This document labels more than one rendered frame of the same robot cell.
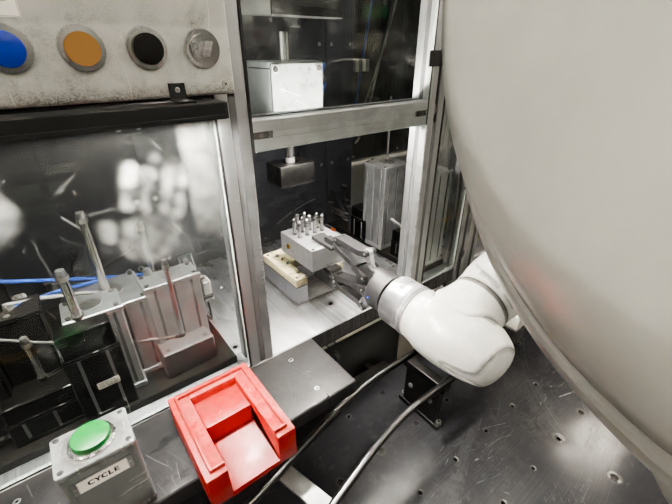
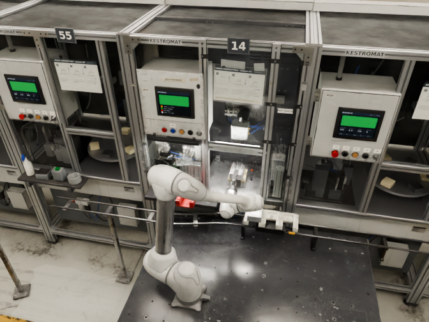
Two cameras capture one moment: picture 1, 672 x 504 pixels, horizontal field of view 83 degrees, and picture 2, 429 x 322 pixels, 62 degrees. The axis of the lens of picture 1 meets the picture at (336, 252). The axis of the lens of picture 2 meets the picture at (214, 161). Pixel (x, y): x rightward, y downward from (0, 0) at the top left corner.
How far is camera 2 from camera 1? 2.04 m
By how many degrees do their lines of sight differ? 43
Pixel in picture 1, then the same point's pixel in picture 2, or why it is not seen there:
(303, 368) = not seen: hidden behind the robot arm
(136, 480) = not seen: hidden behind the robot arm
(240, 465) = (184, 204)
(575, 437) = (269, 266)
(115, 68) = (185, 134)
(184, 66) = (196, 135)
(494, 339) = (225, 208)
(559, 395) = (283, 259)
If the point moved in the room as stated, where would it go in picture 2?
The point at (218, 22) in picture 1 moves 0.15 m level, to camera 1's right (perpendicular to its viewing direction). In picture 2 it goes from (202, 130) to (218, 139)
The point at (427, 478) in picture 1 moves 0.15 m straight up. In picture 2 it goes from (225, 243) to (226, 228)
